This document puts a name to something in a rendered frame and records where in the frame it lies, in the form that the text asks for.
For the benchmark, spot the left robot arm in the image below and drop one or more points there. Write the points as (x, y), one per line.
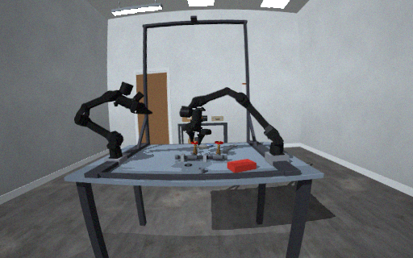
(276, 147)

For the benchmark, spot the red rectangular block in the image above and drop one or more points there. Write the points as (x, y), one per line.
(241, 165)

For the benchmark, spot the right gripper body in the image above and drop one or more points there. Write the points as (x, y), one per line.
(133, 105)

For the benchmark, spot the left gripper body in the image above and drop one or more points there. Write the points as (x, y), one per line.
(200, 130)

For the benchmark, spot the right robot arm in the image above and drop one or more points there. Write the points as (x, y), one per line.
(114, 138)

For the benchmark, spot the grey metal frame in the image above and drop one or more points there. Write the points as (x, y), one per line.
(180, 23)

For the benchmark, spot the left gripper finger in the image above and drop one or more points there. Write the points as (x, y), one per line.
(191, 135)
(200, 137)

